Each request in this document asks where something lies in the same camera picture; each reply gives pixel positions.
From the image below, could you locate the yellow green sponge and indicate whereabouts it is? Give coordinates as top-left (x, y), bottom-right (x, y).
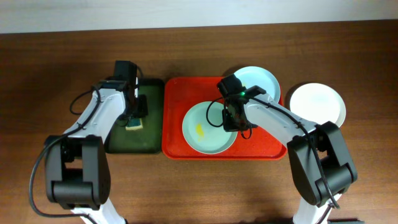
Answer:
top-left (125, 118), bottom-right (143, 131)

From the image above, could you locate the light green plate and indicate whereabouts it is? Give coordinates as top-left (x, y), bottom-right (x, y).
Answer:
top-left (182, 101), bottom-right (238, 155)

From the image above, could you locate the white plate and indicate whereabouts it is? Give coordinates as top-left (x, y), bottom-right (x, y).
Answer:
top-left (289, 83), bottom-right (346, 127)

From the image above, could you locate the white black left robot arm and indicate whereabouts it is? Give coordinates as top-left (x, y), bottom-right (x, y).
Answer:
top-left (42, 60), bottom-right (143, 223)

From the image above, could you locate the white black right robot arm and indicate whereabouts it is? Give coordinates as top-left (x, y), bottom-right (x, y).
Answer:
top-left (217, 75), bottom-right (358, 223)

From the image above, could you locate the dark green tray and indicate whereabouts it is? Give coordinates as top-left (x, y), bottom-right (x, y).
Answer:
top-left (104, 78), bottom-right (165, 154)

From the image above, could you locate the red plastic tray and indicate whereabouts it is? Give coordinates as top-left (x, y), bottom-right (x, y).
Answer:
top-left (162, 77), bottom-right (287, 161)

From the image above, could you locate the light blue plate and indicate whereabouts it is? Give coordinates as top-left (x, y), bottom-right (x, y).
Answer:
top-left (234, 66), bottom-right (281, 103)

